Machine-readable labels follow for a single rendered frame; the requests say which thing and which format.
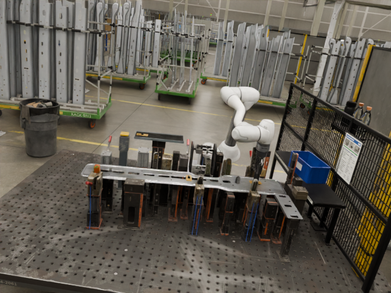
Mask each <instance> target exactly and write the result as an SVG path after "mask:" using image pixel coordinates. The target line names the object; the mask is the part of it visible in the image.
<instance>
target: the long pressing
mask: <svg viewBox="0 0 391 293"><path fill-rule="evenodd" d="M95 164H96V163H89V164H87V165H86V166H85V167H84V169H83V171H82V172H81V176H83V177H89V175H90V173H91V171H94V165H95ZM99 165H100V170H108V171H109V168H112V171H122V172H124V173H113V172H104V171H103V179H110V180H123V181H125V180H126V178H136V179H143V180H145V183H157V184H170V185H183V186H191V187H195V186H196V182H197V180H192V181H186V179H182V178H172V176H174V177H185V178H186V175H191V178H198V176H196V175H195V174H193V173H190V172H185V171H172V170H160V169H148V168H140V167H128V166H115V165H103V164H99ZM129 173H139V175H136V174H129ZM144 174H153V175H154V176H145V175H144ZM159 175H162V176H169V177H159ZM236 177H237V176H231V175H223V176H220V177H204V179H206V181H203V183H204V188H217V189H221V190H225V191H229V192H242V193H249V190H250V187H251V183H250V182H249V181H253V177H243V176H239V177H240V183H239V184H237V183H235V181H236ZM210 180H218V182H215V181H210ZM223 181H230V183H224V182H223ZM258 181H260V182H261V183H262V184H260V185H258V186H257V191H258V193H259V194H263V195H275V194H281V195H287V193H286V191H285V190H284V188H283V187H282V185H281V183H280V182H279V181H278V180H275V179H268V178H259V180H258Z"/></svg>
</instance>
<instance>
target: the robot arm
mask: <svg viewBox="0 0 391 293"><path fill-rule="evenodd" d="M220 95H221V98H222V99H223V101H224V102H225V103H226V104H228V105H229V106H230V107H232V108H233V109H235V110H234V114H233V117H232V121H231V123H230V126H229V130H228V133H227V136H226V139H225V140H224V141H222V143H221V144H220V146H219V147H217V152H223V155H224V157H223V161H224V160H226V159H227V158H231V160H232V163H233V162H235V161H237V160H238V159H239V157H240V150H239V149H238V146H237V144H236V142H244V143H249V142H257V145H256V161H255V173H254V178H253V179H257V180H259V177H260V174H261V172H262V168H263V165H264V163H263V161H264V158H265V157H266V156H267V153H268V151H269V147H270V145H271V141H272V139H273V135H274V130H275V124H274V122H273V121H271V120H268V119H263V120H262V121H261V122H260V124H259V126H253V125H251V124H248V123H246V122H244V118H245V116H246V113H247V111H248V110H249V109H250V108H251V107H252V106H253V104H254V103H256V102H258V100H259V98H260V94H259V92H258V91H257V90H256V89H254V88H251V87H223V88H222V89H221V93H220ZM203 145H208V146H210V145H212V148H211V149H213V147H214V145H213V144H212V143H210V142H207V143H204V144H203ZM209 149H210V148H209ZM200 159H201V154H198V158H197V164H198V165H200ZM222 165H223V163H222Z"/></svg>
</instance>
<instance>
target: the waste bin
mask: <svg viewBox="0 0 391 293"><path fill-rule="evenodd" d="M19 109H20V110H21V114H20V126H21V128H23V129H24V134H25V140H26V151H27V154H28V155H30V156H33V157H39V158H42V157H47V156H51V155H53V154H55V153H56V144H57V126H60V116H59V109H60V104H59V103H57V102H55V101H52V100H49V99H43V98H29V99H24V100H21V101H20V102H19Z"/></svg>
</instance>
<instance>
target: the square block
mask: <svg viewBox="0 0 391 293"><path fill-rule="evenodd" d="M307 197H308V191H307V190H306V188H305V187H298V186H294V188H293V191H292V197H291V200H292V201H293V203H294V204H295V206H296V208H297V209H298V211H299V212H300V214H301V215H302V212H303V209H304V205H305V201H306V200H307ZM286 223H287V218H286V220H285V224H284V227H283V229H282V231H283V233H284V234H285V230H286V226H287V224H286ZM299 223H300V219H299V221H298V225H297V228H296V229H295V232H294V236H293V238H296V234H297V230H298V226H299Z"/></svg>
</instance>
